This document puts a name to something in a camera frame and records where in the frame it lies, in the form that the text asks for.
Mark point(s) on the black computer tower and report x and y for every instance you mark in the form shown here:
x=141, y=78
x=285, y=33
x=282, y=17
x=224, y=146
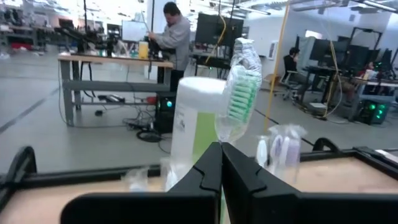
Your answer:
x=163, y=118

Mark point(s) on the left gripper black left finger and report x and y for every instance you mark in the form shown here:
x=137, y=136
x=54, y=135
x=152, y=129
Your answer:
x=186, y=205

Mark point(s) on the grey office desk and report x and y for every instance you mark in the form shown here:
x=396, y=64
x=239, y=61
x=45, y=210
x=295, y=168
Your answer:
x=373, y=83

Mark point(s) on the white-screened monitor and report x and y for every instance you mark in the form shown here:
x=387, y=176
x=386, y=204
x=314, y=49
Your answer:
x=133, y=31

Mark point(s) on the yellow container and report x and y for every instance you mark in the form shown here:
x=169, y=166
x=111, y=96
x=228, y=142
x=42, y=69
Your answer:
x=143, y=51

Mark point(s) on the office chair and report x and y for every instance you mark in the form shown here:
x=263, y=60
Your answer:
x=290, y=85

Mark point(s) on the black background robot arm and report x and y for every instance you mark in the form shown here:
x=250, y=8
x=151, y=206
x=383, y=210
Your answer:
x=77, y=34

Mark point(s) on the blue toothbrush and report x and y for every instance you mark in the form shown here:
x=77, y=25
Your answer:
x=262, y=152

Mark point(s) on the green toothbrush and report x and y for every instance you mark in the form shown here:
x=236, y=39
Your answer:
x=244, y=93

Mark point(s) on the wooden workbench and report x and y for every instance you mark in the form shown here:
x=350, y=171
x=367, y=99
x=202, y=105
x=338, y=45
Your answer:
x=109, y=86

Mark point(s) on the black monitor on stand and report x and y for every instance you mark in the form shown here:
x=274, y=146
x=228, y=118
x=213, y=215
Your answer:
x=202, y=28

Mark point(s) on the purple toothbrush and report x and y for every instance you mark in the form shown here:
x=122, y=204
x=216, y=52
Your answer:
x=289, y=152

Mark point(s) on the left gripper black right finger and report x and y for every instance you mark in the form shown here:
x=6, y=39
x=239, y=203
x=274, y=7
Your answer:
x=264, y=205

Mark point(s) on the person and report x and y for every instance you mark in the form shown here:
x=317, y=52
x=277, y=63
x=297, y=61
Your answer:
x=368, y=68
x=290, y=65
x=174, y=40

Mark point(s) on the black power strip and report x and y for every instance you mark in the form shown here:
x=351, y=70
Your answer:
x=110, y=99

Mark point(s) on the green-lit computer tower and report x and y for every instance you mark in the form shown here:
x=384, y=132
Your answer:
x=370, y=112

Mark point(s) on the white-lidded green wipes canister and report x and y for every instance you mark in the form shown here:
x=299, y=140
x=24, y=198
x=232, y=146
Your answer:
x=189, y=118

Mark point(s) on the black desk monitor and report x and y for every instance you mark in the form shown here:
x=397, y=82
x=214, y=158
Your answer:
x=357, y=56
x=320, y=49

